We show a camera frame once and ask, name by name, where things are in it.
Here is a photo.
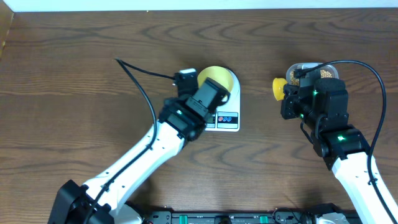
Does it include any white digital kitchen scale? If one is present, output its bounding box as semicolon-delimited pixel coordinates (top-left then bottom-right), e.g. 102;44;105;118
205;69;241;132

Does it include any pile of soybeans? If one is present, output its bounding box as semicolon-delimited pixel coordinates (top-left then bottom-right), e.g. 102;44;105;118
290;70;333;85

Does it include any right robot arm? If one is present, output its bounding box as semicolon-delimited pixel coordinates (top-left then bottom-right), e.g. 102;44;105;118
272;78;397;223

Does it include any pale yellow plastic bowl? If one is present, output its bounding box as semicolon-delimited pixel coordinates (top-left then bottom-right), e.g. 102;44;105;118
197;66;235;102

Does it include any yellow measuring scoop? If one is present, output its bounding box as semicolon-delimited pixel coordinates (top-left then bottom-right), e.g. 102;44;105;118
272;78;287;101

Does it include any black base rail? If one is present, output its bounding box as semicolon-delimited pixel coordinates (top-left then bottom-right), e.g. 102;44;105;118
142;203;362;224

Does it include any left black cable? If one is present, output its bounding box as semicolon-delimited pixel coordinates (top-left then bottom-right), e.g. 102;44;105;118
82;58;177;224

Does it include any cardboard panel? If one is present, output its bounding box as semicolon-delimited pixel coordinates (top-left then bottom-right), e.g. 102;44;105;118
0;0;14;55

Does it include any clear plastic container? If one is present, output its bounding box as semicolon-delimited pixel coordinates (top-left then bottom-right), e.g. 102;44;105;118
285;62;340;88

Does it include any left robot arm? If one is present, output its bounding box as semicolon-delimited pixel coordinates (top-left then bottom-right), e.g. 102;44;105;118
49;71;229;223

